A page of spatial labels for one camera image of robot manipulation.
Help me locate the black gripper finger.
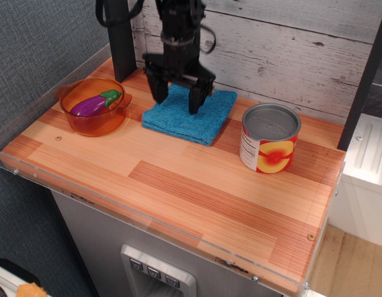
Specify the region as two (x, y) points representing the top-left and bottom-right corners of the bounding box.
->
(146, 69), (168, 104)
(189, 80), (214, 114)

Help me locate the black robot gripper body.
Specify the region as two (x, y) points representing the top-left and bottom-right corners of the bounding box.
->
(143, 37), (215, 88)

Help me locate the blue cloth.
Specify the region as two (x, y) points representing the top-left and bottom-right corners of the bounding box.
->
(142, 84), (237, 146)

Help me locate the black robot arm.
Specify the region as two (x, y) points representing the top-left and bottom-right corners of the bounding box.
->
(143, 1), (216, 114)

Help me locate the orange transparent plastic pot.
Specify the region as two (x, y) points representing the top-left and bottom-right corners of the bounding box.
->
(54, 78), (132, 137)

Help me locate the purple toy eggplant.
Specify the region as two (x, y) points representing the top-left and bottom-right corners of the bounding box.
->
(70, 89), (122, 117)

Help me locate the peach label tin can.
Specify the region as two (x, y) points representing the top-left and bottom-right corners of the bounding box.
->
(240, 103), (302, 174)

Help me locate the clear acrylic table guard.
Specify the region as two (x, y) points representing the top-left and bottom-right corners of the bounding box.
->
(0, 43), (347, 297)

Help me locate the grey toy fridge cabinet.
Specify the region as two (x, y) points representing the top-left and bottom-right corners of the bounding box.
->
(53, 192), (279, 296)

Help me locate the white toy appliance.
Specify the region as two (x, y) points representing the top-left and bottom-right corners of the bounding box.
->
(328, 114), (382, 246)

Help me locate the black and orange object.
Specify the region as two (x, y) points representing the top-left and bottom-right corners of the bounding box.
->
(0, 259), (49, 296)

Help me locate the dark left vertical post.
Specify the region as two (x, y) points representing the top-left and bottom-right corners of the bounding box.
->
(104, 0), (137, 82)

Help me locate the dark vertical post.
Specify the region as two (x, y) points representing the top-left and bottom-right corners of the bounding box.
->
(104, 0), (137, 82)
(337, 19), (382, 152)

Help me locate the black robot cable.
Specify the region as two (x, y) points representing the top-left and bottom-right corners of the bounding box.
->
(95, 0), (217, 54)

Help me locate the dark right vertical post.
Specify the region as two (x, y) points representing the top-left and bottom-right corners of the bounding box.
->
(337, 19), (382, 152)

